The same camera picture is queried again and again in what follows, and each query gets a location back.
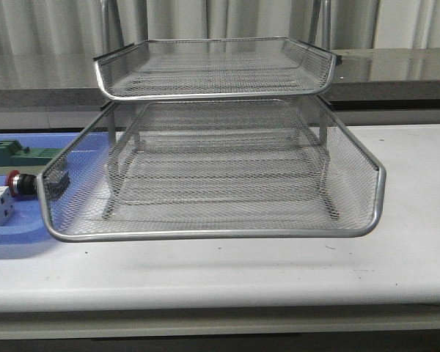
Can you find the red emergency stop button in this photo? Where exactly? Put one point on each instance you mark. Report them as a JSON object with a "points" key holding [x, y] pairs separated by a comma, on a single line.
{"points": [[25, 185]]}

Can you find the green terminal block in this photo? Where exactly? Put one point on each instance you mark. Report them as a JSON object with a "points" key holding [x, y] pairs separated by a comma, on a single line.
{"points": [[13, 153]]}

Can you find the mesh tray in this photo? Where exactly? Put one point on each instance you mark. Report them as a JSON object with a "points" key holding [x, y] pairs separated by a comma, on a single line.
{"points": [[151, 177], [359, 184], [214, 68]]}

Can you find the blue plastic tray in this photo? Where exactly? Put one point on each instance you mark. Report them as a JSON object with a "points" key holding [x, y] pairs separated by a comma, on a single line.
{"points": [[14, 227]]}

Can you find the grey stone counter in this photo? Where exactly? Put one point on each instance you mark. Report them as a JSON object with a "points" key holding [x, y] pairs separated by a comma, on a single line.
{"points": [[398, 78]]}

